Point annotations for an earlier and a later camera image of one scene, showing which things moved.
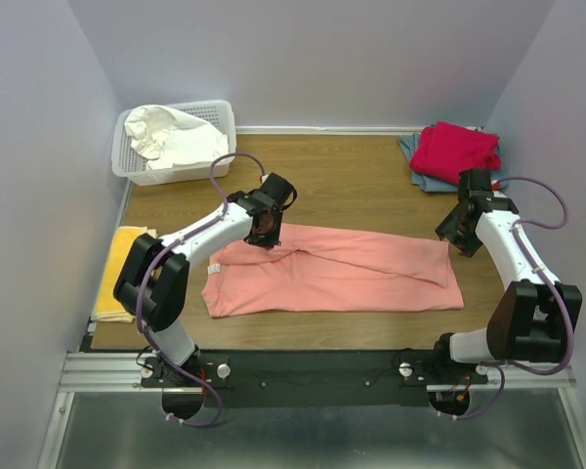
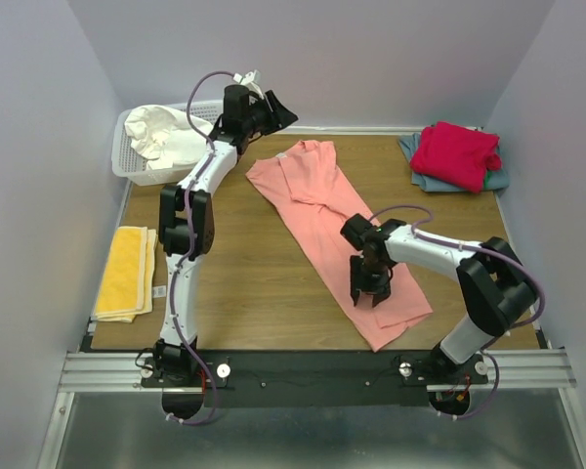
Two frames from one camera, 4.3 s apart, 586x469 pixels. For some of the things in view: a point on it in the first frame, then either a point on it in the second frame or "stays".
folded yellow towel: (107, 307) stays
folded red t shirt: (444, 149) stays
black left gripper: (272, 241) to (281, 117)
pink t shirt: (323, 269) to (311, 199)
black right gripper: (468, 245) to (382, 286)
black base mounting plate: (314, 379) stays
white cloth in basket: (172, 141) stays
